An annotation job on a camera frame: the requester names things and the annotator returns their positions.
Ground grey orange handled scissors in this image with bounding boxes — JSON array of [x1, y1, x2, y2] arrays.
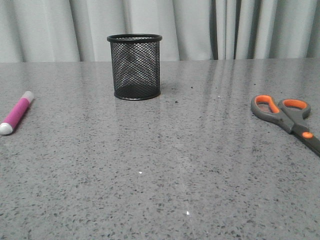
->
[[250, 95, 320, 156]]

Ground magenta pen with white caps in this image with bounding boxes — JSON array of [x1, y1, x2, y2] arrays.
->
[[0, 91, 34, 135]]

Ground black mesh pen cup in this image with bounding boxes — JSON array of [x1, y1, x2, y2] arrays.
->
[[107, 33, 162, 101]]

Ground grey curtain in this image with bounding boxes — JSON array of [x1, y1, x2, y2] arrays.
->
[[0, 0, 320, 63]]

